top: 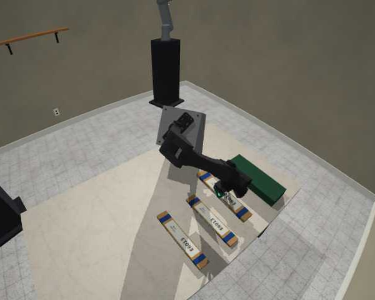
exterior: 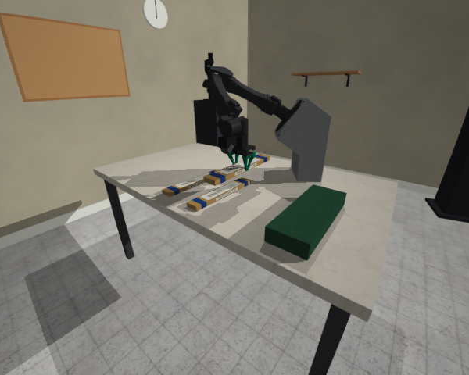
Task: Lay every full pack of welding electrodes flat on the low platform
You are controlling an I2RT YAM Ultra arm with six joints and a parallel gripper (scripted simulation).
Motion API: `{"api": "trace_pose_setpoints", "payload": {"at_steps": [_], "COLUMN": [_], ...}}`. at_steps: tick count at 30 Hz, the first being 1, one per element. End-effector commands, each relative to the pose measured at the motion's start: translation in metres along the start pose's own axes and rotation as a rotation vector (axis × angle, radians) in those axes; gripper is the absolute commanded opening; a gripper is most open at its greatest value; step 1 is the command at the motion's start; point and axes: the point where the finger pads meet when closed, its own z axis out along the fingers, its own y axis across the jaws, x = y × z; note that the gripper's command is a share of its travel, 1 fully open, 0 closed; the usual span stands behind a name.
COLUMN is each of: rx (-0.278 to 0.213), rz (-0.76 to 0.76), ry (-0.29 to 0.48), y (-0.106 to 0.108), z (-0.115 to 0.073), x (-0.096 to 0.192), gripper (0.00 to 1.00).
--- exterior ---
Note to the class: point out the cream welding electrode pack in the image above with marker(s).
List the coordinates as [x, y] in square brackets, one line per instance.
[185, 185]

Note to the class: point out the white welding electrode pack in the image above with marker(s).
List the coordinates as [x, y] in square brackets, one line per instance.
[227, 173]
[217, 194]

